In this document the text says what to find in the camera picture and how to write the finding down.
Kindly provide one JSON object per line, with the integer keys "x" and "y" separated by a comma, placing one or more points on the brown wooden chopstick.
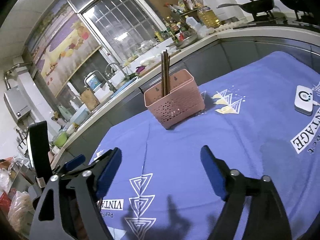
{"x": 164, "y": 58}
{"x": 167, "y": 73}

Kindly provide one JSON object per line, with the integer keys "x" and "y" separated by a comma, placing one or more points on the wooden cutting board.
{"x": 89, "y": 99}

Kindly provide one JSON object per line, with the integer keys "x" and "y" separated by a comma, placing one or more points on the green bowl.
{"x": 60, "y": 139}

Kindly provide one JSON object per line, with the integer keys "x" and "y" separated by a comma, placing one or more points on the black wok on stove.
{"x": 253, "y": 6}

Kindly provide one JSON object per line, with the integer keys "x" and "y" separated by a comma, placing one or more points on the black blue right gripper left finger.
{"x": 76, "y": 194}

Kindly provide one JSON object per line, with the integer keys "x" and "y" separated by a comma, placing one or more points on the chrome kitchen faucet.
{"x": 115, "y": 75}

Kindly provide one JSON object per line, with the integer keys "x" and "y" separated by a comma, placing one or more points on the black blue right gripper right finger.
{"x": 267, "y": 218}

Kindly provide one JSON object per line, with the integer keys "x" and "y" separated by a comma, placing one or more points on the large cooking oil bottle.
{"x": 208, "y": 17}

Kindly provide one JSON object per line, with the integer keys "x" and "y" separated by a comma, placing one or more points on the blue printed table cloth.
{"x": 161, "y": 190}

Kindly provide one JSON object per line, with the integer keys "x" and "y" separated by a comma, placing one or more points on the white wall water heater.
{"x": 16, "y": 103}

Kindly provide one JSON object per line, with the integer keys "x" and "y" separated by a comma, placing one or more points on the white round-button device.
{"x": 304, "y": 100}

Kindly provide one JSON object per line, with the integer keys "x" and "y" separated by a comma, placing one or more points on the white plastic jug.
{"x": 191, "y": 22}

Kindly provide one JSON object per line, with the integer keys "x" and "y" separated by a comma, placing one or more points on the pink perforated utensil basket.
{"x": 183, "y": 100}

